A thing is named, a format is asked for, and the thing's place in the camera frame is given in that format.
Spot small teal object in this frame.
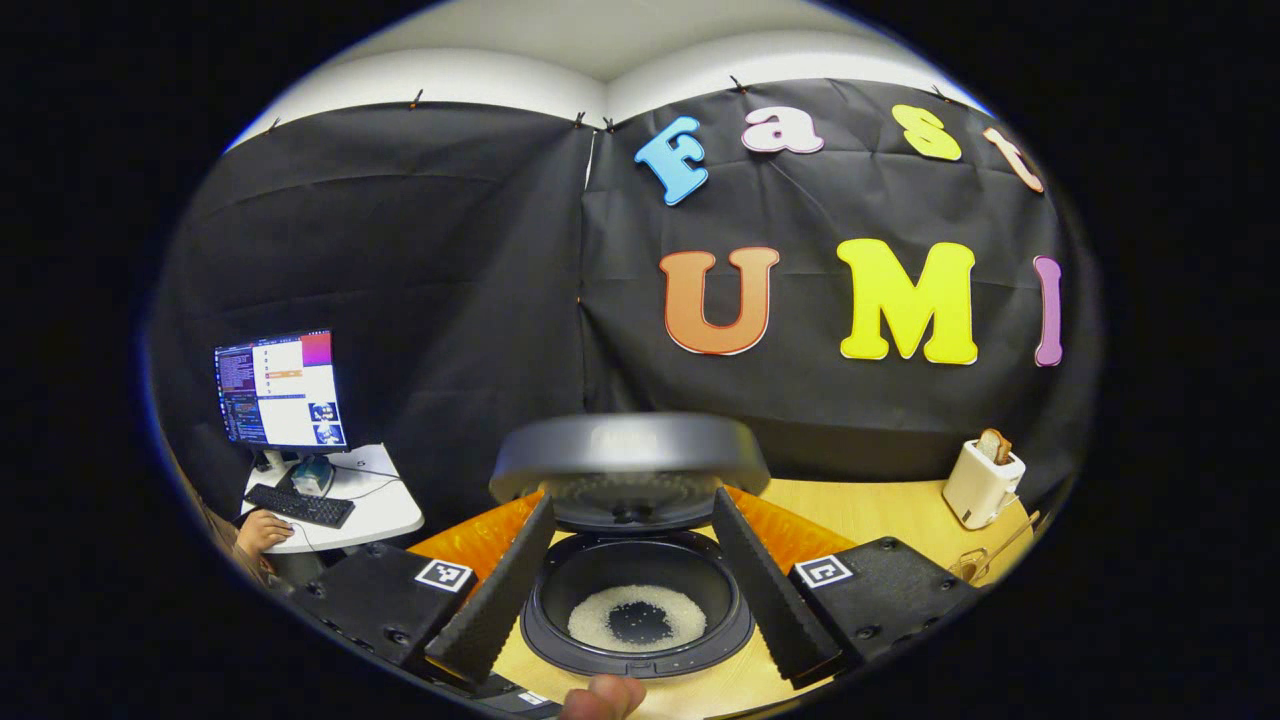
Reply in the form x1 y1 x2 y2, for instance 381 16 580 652
290 455 336 498

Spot black keyboard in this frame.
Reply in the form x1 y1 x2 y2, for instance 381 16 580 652
245 483 356 529

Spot computer monitor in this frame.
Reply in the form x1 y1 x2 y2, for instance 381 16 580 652
213 330 349 448

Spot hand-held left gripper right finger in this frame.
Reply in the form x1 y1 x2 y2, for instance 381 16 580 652
712 487 981 691

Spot white desk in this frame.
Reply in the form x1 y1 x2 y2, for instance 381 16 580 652
240 443 426 556

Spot white toaster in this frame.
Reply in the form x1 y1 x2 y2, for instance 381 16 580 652
942 438 1028 531

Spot black backdrop cloth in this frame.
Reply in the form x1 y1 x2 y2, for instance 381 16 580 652
150 78 1101 561

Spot black silver rice cooker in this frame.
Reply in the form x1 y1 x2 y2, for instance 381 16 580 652
488 413 771 681

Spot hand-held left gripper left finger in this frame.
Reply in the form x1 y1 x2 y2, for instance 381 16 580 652
290 490 558 691

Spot wooden spoon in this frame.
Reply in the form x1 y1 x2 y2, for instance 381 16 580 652
965 512 1041 581

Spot white rice grains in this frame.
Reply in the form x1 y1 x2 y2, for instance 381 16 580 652
567 585 708 653

